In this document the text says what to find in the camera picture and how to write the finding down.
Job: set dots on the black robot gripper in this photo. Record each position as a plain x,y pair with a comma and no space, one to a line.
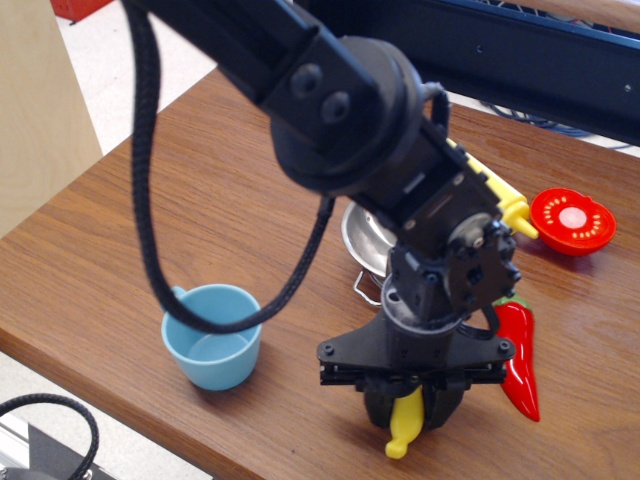
394,354

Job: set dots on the yellow plastic toy banana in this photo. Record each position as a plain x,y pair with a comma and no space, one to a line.
406,423

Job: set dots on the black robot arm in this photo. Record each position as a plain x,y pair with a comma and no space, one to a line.
351,116

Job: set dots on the stainless steel colander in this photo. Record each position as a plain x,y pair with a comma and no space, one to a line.
369,244

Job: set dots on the red toy chili pepper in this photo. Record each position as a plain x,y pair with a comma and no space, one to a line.
517,324

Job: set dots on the light blue plastic cup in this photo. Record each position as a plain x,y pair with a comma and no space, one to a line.
214,362

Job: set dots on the yellow mustard squeeze bottle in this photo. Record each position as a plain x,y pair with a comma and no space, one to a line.
514,207

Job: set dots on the red toy tomato half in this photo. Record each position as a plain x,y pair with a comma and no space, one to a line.
571,223

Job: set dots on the light wooden panel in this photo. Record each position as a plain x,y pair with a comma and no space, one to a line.
47,136

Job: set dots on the red plastic crate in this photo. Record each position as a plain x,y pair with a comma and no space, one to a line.
77,10

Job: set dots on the black metal frame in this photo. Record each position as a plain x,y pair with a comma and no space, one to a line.
580,77

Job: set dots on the aluminium camera mount base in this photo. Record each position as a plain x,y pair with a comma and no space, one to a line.
23,446

